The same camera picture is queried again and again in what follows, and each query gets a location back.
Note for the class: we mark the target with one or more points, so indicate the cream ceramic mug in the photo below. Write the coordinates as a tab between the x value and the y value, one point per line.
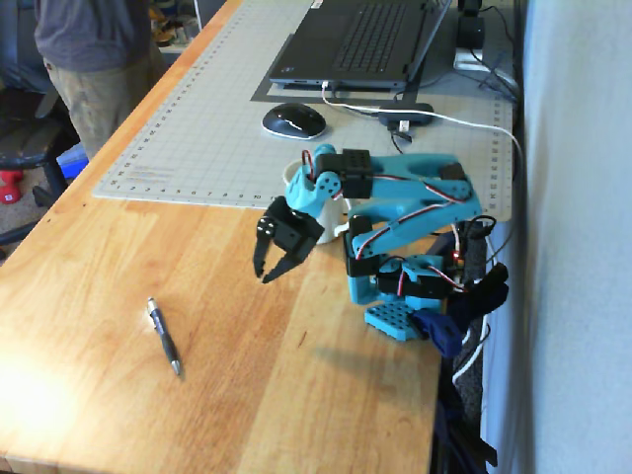
330	217

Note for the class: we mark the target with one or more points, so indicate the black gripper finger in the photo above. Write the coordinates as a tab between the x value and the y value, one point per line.
282	266
260	249

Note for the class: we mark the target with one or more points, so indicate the dark blue ballpoint pen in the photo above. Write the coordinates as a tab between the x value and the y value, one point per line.
165	338

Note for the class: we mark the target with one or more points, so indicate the black device on silver stand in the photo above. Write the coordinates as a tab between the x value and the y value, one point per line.
470	32

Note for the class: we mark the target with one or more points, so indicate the black computer mouse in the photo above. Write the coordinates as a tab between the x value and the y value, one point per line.
293	121

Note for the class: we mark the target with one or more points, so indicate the blue storage box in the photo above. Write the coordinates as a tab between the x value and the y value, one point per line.
73	165

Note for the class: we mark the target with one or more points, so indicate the black office chair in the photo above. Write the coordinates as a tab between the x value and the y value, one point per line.
29	143

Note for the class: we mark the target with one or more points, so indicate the dark blue table clamp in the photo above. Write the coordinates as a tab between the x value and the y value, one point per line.
444	336

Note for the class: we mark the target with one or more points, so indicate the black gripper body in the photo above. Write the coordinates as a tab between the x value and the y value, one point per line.
291	238

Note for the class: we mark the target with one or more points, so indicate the person in grey shirt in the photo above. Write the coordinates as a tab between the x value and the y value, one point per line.
94	34

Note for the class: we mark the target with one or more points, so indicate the red dumbbell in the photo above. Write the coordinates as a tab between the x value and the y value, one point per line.
10	187

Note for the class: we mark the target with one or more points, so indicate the black laptop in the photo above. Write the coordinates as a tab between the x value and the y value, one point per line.
365	34

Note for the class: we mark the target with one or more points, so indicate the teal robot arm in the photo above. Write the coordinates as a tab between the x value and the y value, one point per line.
424	197

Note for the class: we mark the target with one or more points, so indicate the grey gridded cutting mat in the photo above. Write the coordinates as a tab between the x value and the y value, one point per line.
207	138

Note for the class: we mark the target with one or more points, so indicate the black usb hub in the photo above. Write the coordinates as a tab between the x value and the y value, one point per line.
405	113

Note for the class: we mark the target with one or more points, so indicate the cluttered storage shelf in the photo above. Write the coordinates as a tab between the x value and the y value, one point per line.
173	24

